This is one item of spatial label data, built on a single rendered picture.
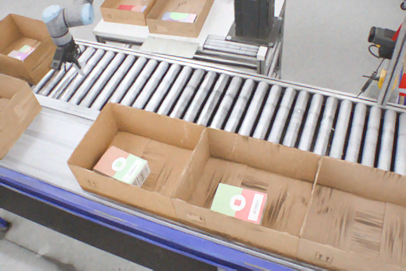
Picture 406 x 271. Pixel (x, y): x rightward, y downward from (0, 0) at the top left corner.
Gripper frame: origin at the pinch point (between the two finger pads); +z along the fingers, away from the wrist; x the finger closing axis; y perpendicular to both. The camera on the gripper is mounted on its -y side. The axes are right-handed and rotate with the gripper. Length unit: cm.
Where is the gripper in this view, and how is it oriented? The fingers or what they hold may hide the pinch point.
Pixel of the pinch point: (73, 73)
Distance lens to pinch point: 209.9
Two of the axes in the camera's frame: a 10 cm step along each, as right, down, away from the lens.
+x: -9.3, -2.3, 3.0
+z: 0.9, 6.4, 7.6
